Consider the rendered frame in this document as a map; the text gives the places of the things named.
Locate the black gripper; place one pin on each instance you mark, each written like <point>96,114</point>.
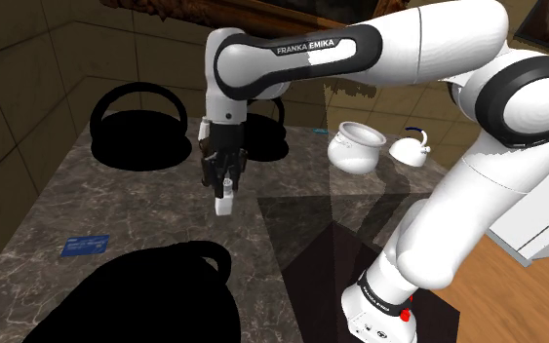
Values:
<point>226,137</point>

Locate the small white bottle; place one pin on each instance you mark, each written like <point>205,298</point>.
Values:
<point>224,205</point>

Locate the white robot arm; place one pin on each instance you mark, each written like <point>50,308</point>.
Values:
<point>445,223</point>

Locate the small teal flat object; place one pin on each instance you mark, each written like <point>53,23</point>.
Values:
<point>320,130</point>

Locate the white ceramic pot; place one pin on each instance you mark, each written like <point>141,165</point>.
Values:
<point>352,152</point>

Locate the dark robot stand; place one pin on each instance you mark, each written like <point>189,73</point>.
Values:
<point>321,289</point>

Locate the blue card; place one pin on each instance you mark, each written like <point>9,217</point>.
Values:
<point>85,245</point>

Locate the white cabinet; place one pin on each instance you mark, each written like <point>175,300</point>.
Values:
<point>545,228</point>

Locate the brown wooden framed wall picture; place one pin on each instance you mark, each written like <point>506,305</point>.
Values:
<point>255,14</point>

